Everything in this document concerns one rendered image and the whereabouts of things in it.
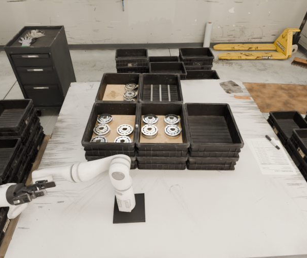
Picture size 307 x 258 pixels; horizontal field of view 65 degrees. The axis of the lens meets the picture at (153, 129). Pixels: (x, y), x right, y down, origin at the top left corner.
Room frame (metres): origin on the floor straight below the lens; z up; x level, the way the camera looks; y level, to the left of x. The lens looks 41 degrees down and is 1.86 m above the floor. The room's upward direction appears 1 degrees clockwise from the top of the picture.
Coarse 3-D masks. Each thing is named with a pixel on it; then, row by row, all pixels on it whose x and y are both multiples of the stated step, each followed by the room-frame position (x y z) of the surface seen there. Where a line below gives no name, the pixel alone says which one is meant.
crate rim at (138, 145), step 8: (184, 112) 1.22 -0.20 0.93; (184, 120) 1.14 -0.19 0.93; (136, 136) 1.00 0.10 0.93; (136, 144) 0.94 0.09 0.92; (144, 144) 0.93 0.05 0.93; (152, 144) 0.93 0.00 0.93; (160, 144) 0.93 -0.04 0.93; (168, 144) 0.93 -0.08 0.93; (176, 144) 0.93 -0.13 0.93; (184, 144) 0.94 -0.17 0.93
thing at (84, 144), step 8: (136, 112) 1.22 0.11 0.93; (88, 120) 1.13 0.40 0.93; (136, 120) 1.14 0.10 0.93; (136, 128) 1.06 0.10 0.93; (88, 144) 0.93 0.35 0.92; (96, 144) 0.93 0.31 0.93; (104, 144) 0.93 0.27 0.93; (112, 144) 0.93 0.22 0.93; (120, 144) 0.93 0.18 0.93; (128, 144) 0.93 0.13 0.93
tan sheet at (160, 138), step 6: (162, 120) 1.26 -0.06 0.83; (156, 126) 1.20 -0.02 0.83; (162, 126) 1.20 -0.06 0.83; (180, 126) 1.20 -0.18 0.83; (162, 132) 1.14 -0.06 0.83; (144, 138) 1.09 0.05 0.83; (156, 138) 1.09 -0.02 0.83; (162, 138) 1.09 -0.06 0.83; (168, 138) 1.09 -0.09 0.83; (180, 138) 1.09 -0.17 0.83
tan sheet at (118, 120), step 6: (114, 120) 1.26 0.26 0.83; (120, 120) 1.26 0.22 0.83; (126, 120) 1.26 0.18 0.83; (132, 120) 1.26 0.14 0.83; (114, 126) 1.19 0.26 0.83; (132, 126) 1.19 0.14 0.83; (114, 132) 1.14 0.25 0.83; (108, 138) 1.08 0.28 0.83; (114, 138) 1.08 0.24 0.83; (132, 138) 1.08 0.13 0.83
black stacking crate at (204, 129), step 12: (192, 108) 1.32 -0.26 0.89; (204, 108) 1.32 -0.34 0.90; (216, 108) 1.32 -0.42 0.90; (192, 120) 1.27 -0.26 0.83; (204, 120) 1.27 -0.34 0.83; (216, 120) 1.27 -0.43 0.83; (228, 120) 1.22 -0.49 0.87; (192, 132) 1.15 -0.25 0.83; (204, 132) 1.15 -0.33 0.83; (216, 132) 1.15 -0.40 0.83; (228, 132) 1.15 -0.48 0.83; (192, 156) 0.94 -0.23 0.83; (204, 156) 0.95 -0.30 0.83; (216, 156) 0.95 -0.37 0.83; (228, 156) 0.95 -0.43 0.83
